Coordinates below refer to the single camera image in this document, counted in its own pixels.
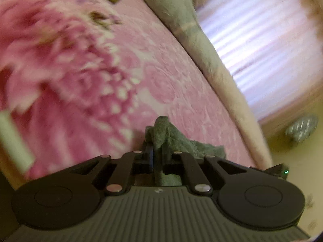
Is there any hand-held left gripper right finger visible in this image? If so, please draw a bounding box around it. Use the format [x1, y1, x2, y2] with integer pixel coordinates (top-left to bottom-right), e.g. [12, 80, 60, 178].
[161, 144, 248, 195]

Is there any grey printed t-shirt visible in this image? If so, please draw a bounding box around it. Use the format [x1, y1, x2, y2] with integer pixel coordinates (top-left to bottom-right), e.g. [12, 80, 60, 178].
[145, 116, 227, 187]

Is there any beige rolled bolster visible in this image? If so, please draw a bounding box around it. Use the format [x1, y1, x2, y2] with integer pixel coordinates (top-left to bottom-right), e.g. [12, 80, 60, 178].
[127, 0, 274, 169]

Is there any pale striped curtain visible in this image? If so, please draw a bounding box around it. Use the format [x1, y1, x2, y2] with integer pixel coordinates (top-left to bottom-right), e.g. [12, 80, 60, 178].
[195, 0, 319, 122]

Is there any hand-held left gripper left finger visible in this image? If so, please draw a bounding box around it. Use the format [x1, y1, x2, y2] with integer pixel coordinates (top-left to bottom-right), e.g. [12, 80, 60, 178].
[74, 144, 154, 196]

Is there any crumpled silver bag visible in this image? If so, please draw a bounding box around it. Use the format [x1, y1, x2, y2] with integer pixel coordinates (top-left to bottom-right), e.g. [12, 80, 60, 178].
[285, 115, 319, 144]

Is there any pink floral blanket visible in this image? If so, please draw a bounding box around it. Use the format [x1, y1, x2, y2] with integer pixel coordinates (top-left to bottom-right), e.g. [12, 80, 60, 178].
[0, 0, 258, 182]

